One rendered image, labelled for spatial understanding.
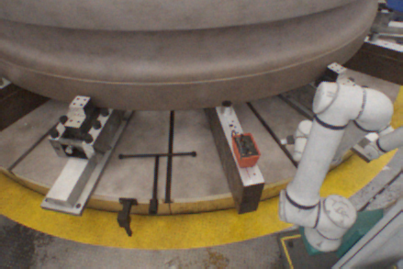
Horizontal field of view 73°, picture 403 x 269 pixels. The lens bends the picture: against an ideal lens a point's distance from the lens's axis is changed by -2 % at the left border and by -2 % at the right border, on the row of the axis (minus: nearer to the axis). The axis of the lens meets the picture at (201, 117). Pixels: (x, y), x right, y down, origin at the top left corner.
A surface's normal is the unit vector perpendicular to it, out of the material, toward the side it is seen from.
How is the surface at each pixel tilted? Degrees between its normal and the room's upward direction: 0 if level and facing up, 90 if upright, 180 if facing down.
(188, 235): 0
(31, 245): 0
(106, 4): 90
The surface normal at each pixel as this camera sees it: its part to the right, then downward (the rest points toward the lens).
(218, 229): 0.00, -0.71
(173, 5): 0.08, 0.70
